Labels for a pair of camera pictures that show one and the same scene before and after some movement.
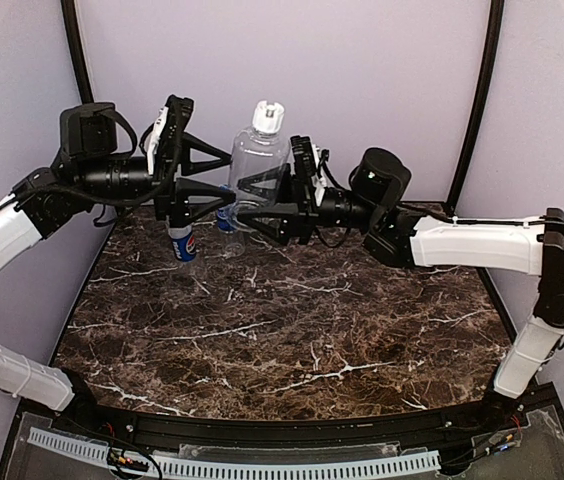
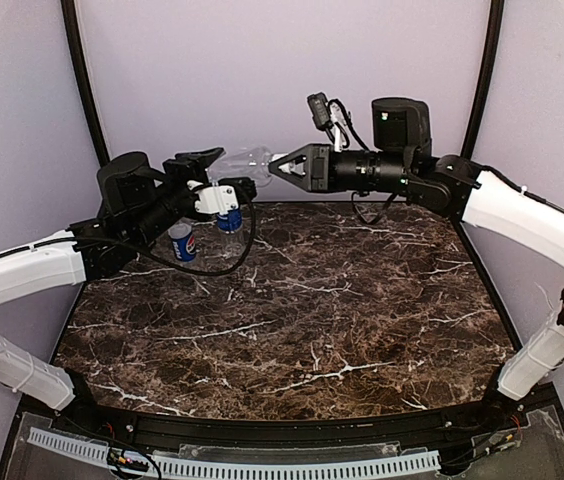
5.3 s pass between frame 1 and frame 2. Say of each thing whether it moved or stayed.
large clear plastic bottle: moved
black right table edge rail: stayed
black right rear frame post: stayed
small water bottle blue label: stayed
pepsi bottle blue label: stayed
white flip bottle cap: moved
